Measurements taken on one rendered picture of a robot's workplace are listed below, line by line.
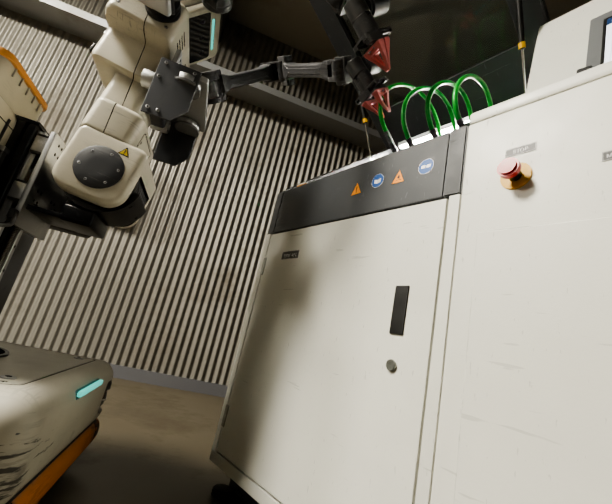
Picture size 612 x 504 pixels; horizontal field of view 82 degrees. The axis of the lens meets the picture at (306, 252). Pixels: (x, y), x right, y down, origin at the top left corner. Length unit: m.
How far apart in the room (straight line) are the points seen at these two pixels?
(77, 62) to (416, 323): 3.25
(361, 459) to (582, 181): 0.61
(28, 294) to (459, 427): 2.72
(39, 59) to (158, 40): 2.53
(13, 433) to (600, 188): 0.93
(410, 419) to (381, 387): 0.08
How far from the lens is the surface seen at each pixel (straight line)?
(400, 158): 0.92
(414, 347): 0.71
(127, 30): 1.16
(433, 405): 0.69
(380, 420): 0.75
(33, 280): 2.96
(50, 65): 3.56
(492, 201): 0.73
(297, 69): 1.52
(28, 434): 0.73
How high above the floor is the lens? 0.43
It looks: 16 degrees up
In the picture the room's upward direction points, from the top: 13 degrees clockwise
